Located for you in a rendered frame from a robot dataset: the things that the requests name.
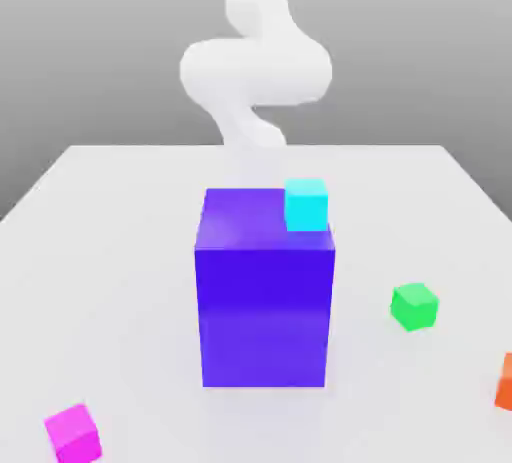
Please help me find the small cyan cube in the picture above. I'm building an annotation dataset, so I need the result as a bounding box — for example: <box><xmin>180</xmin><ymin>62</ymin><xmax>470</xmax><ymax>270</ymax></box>
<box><xmin>283</xmin><ymin>177</ymin><xmax>330</xmax><ymax>233</ymax></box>

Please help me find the small orange cube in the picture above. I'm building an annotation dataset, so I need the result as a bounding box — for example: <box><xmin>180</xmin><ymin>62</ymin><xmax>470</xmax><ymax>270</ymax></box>
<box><xmin>494</xmin><ymin>351</ymin><xmax>512</xmax><ymax>411</ymax></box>

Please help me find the small magenta cube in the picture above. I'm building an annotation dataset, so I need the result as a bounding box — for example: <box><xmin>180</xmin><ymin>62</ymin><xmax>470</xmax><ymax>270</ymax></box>
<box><xmin>42</xmin><ymin>402</ymin><xmax>104</xmax><ymax>463</ymax></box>

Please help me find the large purple box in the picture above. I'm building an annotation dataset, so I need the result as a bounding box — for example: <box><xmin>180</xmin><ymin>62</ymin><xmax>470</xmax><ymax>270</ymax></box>
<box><xmin>193</xmin><ymin>187</ymin><xmax>337</xmax><ymax>389</ymax></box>

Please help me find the small green cube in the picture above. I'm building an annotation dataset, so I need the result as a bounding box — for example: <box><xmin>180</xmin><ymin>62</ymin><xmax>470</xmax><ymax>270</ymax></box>
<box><xmin>389</xmin><ymin>281</ymin><xmax>440</xmax><ymax>333</ymax></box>

